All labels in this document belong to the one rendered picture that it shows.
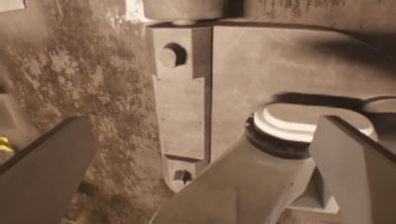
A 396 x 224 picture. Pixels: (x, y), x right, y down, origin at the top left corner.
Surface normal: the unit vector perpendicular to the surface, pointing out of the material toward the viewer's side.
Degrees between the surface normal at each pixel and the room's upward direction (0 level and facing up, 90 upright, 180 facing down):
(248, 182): 90
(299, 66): 0
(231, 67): 0
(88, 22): 0
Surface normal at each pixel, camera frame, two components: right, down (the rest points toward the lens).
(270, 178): -0.01, -0.87
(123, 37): -0.21, 0.48
